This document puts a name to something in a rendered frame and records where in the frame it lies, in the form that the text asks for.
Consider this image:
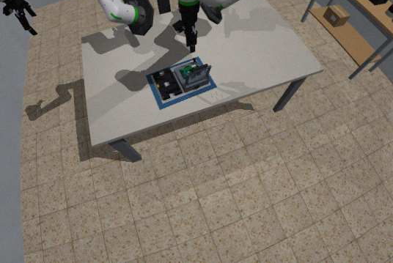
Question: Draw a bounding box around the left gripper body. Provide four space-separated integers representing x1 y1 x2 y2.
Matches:
181 14 197 31

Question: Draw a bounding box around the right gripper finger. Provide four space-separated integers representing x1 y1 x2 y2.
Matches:
15 7 37 36
21 0 37 17

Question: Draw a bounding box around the blue flat mat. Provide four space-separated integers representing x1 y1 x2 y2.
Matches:
146 57 217 110

